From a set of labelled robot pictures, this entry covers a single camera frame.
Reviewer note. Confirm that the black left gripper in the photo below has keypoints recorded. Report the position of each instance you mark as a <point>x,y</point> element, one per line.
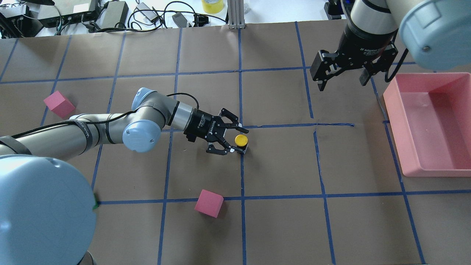
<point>200,124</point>

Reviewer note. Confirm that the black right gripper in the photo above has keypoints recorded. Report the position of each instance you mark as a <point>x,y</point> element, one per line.
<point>362,47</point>

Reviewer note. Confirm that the yellow push button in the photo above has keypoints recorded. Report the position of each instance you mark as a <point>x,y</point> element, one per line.
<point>241,143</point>

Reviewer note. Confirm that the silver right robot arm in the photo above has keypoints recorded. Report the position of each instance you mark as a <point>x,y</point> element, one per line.
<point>415,43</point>

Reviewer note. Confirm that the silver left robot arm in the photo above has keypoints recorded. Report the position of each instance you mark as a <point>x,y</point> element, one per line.
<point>47,215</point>

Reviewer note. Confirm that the pink foam cube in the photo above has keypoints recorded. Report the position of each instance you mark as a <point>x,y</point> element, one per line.
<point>209,203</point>
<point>59,104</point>

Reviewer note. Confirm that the pink plastic bin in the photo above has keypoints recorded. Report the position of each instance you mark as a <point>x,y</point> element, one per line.
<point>430,116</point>

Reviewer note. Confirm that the yellow tape roll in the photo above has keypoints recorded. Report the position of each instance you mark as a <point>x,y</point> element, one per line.
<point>212,6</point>

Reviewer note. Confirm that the green foam cube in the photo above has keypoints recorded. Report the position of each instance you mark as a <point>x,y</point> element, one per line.
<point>96,201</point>

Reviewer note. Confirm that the black power adapter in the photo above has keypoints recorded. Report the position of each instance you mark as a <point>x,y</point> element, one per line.
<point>114,14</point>

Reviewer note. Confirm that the pink foam cube far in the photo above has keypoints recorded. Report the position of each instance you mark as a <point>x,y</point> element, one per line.
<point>59,104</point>

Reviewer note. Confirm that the aluminium profile post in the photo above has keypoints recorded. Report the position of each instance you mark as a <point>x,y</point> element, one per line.
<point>235,14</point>

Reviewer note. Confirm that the black network switch box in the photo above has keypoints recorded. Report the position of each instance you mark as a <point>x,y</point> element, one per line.
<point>73,11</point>

